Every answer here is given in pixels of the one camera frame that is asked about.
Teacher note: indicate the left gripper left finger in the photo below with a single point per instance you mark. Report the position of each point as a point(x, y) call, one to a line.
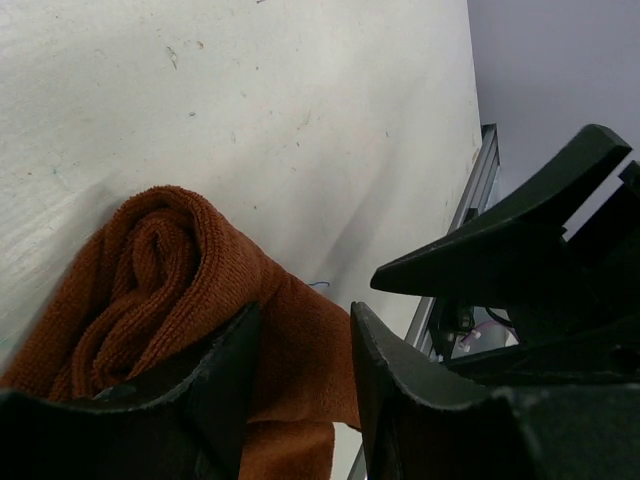
point(183, 419)

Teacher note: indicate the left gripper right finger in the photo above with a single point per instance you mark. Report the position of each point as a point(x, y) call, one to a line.
point(567, 409)

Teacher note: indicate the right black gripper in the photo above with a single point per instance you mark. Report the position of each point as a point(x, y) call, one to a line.
point(570, 304)

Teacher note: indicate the brown towel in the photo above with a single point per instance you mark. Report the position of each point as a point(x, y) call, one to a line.
point(162, 274)

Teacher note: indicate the aluminium mounting rail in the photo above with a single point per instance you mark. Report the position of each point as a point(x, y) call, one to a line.
point(420, 419)

